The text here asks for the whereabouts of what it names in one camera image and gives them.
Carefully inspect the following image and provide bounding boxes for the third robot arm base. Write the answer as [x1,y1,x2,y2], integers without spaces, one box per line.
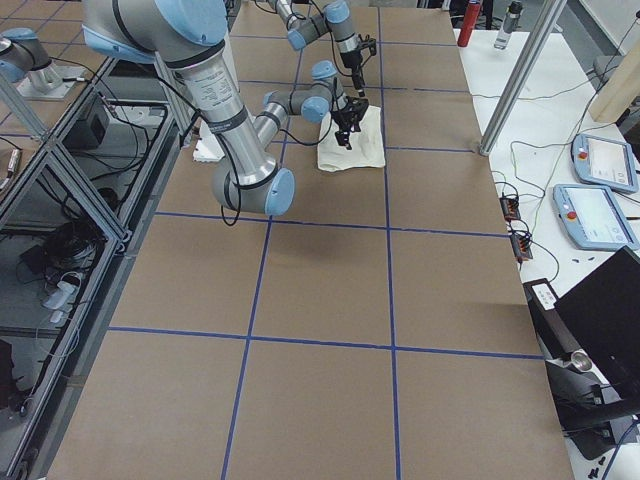
[1,27,85,100]

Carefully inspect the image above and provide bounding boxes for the aluminium floor frame rail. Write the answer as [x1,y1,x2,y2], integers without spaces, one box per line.
[1,59,196,251]

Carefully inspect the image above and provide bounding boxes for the lower orange circuit board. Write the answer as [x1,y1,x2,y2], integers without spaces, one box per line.
[510,231,533,263]

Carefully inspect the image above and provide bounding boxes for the blue teach pendant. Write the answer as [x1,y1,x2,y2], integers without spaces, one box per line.
[571,133,639,194]
[552,184,639,251]

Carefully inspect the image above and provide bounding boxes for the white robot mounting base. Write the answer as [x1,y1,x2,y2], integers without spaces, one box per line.
[193,120,224,163]

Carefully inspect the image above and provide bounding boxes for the tangled floor cables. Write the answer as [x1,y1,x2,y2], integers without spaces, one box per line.
[14,219,109,326]

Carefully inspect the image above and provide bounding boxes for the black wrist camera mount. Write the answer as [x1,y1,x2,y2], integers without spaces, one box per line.
[358,34,377,56]

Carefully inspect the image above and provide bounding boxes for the orange circuit board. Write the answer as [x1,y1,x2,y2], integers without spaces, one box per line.
[499,195,521,222]
[510,231,533,263]

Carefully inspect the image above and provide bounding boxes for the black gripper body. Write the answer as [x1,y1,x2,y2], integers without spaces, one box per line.
[341,50,362,83]
[333,97,369,133]

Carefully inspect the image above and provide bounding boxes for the red water bottle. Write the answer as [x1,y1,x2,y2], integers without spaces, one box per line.
[457,0,482,48]

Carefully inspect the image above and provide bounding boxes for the upper orange circuit board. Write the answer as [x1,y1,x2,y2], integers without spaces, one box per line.
[499,195,521,222]

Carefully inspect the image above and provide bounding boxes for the lower blue teach pendant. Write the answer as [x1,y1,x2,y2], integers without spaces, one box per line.
[552,184,639,251]

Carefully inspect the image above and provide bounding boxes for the black laptop on stand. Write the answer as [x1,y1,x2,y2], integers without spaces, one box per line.
[523,247,639,460]

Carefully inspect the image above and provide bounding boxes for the aluminium frame post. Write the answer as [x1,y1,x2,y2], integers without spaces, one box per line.
[479,0,567,156]

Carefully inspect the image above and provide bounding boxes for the cream long-sleeve cat shirt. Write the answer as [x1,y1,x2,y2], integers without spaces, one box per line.
[317,105,386,172]

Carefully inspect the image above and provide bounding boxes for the black power supply box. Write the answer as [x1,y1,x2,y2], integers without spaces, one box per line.
[63,102,109,150]

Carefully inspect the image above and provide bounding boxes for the clear grey-capped water bottle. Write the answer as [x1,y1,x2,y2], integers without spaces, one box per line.
[493,1,523,50]

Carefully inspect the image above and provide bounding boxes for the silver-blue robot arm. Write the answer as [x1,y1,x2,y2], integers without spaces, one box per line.
[83,0,377,216]
[267,0,377,98]

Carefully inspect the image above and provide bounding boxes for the upper blue teach pendant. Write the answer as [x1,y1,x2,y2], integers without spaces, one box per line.
[571,133,639,194]

